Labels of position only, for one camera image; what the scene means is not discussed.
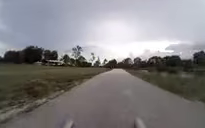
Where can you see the grey paved path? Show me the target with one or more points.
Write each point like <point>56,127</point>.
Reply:
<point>113,96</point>

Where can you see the low building with pale roof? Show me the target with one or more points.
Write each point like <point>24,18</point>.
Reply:
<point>52,62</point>

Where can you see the robot's own part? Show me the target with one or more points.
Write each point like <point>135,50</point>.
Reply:
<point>139,123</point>
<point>68,123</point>

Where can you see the row of distant trees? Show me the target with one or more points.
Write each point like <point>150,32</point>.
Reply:
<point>33,55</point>

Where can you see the patchy grass field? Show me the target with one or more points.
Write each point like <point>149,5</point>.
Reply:
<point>30,81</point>

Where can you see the grass verge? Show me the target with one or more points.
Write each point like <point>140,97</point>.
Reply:
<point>180,81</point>

